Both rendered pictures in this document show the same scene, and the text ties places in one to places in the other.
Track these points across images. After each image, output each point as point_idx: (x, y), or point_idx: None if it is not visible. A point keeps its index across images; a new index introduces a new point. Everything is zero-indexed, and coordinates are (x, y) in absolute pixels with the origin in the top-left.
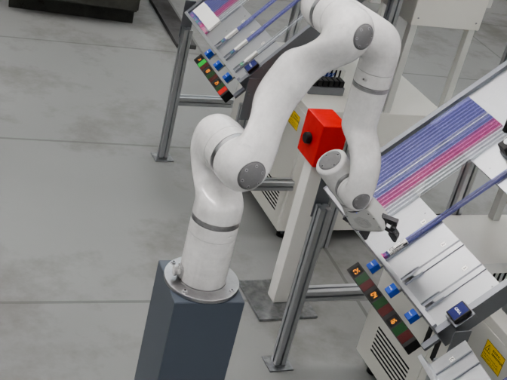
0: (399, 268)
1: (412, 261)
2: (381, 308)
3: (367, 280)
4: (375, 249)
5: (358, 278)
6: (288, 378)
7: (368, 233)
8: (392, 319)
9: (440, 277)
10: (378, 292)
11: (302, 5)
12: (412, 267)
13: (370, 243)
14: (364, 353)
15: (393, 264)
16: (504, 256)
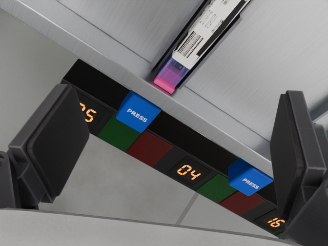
0: (249, 101)
1: (300, 68)
2: (228, 200)
3: (142, 136)
4: (120, 72)
5: (109, 133)
6: (5, 23)
7: (76, 112)
8: (271, 218)
9: None
10: (197, 165)
11: None
12: (306, 93)
13: (71, 41)
14: None
15: (216, 89)
16: None
